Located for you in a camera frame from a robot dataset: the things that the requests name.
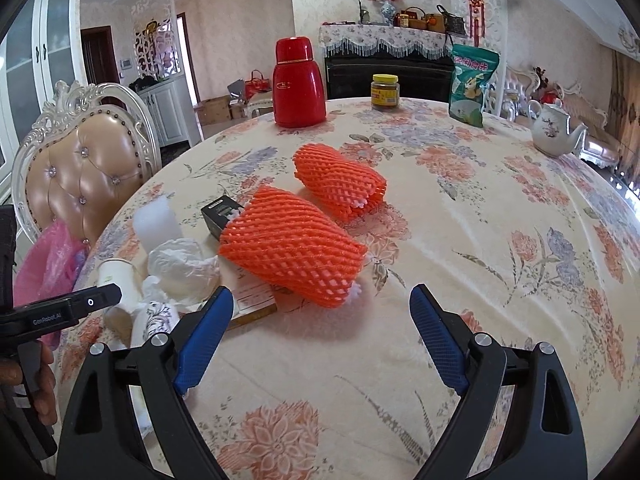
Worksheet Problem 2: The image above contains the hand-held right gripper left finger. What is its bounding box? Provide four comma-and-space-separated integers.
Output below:
56, 285, 236, 480

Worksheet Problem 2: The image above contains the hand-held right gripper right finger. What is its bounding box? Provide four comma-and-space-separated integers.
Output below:
409, 284, 588, 480

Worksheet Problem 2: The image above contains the pink plastic bag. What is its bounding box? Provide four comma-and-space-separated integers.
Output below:
14, 220, 88, 351

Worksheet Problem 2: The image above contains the orange foam fruit net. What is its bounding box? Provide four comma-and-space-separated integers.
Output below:
218, 185, 368, 310
292, 143, 388, 222

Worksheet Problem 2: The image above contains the person's left hand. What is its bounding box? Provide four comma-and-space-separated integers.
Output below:
29, 342, 57, 431

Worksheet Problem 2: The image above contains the floral print paper cup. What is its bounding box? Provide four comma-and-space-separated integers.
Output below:
131, 300, 181, 348

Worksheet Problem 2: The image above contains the brown cardboard with paper label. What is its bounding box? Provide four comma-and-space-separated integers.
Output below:
200, 262, 279, 331

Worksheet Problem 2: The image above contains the crumpled white plastic bag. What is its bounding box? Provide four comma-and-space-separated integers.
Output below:
141, 238, 221, 308

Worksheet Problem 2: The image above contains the white paper cup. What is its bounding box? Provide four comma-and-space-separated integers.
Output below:
96, 258, 145, 343

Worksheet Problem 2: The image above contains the black printed box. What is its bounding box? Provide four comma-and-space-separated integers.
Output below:
200, 196, 248, 241

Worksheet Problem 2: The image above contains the white foam piece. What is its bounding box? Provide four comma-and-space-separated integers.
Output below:
132, 196, 183, 256

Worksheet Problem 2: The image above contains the white tufted leather chair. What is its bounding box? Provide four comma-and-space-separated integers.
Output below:
11, 80, 161, 256

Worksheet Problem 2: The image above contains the white low cabinet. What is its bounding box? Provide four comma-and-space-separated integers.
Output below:
137, 80, 193, 147

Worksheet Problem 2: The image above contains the cardboard box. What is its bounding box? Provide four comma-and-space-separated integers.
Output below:
195, 96, 231, 126

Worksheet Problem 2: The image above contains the white floral teapot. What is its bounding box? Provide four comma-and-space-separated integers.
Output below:
527, 99, 589, 157

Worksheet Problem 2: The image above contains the yellow lid glass jar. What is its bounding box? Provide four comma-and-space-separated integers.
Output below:
370, 74, 402, 111

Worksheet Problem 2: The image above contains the white glass door wardrobe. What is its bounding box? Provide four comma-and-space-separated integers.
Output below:
0, 0, 81, 161

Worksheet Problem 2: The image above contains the dark wooden door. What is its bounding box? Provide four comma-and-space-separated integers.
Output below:
80, 26, 123, 106

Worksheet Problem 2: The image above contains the green snack bag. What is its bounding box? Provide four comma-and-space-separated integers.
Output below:
448, 44, 501, 128

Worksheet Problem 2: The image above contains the red bag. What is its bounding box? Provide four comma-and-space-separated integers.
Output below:
245, 70, 273, 93

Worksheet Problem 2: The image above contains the red thermos flask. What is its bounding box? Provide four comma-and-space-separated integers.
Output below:
272, 36, 327, 129

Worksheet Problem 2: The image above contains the white ornate sofa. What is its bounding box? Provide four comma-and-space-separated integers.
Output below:
505, 67, 608, 166

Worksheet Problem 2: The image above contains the black cabinet with lace cloth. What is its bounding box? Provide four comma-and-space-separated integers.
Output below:
324, 52, 456, 103

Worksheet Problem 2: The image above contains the white lattice screen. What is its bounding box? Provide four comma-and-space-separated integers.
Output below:
131, 0, 176, 81

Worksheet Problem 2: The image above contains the floral lace cloth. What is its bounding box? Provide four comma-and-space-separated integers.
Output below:
319, 22, 471, 60

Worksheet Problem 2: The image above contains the black handbag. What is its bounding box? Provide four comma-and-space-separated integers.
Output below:
436, 4, 466, 36

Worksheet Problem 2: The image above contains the wicker basket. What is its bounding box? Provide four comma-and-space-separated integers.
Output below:
395, 6, 431, 29

